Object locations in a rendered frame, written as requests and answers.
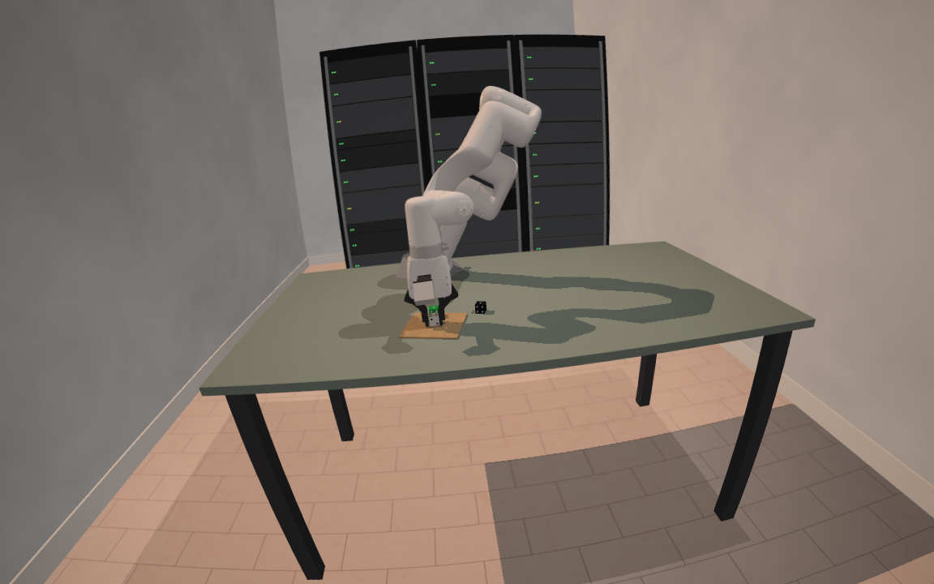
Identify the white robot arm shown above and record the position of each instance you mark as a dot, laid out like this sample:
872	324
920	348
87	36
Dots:
432	222

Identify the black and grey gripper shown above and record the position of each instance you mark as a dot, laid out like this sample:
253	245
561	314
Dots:
440	274

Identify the tan mat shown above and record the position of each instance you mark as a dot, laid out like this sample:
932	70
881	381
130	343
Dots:
450	329

